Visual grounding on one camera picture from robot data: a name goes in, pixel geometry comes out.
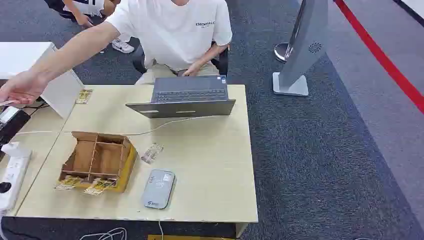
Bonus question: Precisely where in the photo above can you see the person's left hand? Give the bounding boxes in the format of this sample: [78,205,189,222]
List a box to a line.
[182,62,203,78]

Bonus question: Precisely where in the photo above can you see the person's right hand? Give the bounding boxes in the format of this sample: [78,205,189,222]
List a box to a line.
[0,70,49,107]

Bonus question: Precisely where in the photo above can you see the grey laptop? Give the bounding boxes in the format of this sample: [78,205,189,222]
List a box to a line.
[125,75,237,119]

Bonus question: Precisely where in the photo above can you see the white cabinet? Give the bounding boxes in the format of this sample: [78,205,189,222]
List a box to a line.
[0,41,86,120]

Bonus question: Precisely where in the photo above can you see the black device with white label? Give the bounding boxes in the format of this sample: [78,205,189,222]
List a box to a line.
[0,105,32,147]

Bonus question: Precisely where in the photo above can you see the person in white shirt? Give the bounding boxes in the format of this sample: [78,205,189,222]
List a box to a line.
[105,0,233,86]

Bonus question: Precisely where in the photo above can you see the white power adapter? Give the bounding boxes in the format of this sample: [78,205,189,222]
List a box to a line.
[1,141,31,159]

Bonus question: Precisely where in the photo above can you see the yellow card stack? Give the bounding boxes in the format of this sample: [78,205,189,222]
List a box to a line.
[75,88,94,106]

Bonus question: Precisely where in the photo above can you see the white sneaker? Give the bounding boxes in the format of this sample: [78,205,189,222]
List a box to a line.
[111,39,136,55]

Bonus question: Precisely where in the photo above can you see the round chrome base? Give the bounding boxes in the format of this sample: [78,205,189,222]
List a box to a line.
[273,42,293,63]

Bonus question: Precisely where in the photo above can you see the white power strip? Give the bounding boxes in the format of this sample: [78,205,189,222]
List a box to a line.
[0,154,33,214]

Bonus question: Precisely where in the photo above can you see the pale printed card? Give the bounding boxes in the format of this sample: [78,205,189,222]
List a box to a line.
[140,142,165,165]

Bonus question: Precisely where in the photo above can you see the crouching person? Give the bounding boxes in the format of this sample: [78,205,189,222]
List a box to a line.
[44,0,122,29]

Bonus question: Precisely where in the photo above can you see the wooden compartment box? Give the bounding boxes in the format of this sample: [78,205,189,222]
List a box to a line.
[57,131,139,194]

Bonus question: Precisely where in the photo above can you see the yellow printed card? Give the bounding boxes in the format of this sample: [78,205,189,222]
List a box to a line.
[83,178,117,196]
[54,175,84,192]

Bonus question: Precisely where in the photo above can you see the grey slanted stand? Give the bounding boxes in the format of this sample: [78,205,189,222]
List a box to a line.
[272,0,330,98]

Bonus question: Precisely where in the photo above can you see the yellow board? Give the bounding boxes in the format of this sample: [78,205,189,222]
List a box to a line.
[147,234,237,240]

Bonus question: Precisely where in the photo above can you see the looped white cable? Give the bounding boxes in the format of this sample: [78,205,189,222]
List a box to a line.
[78,227,128,240]

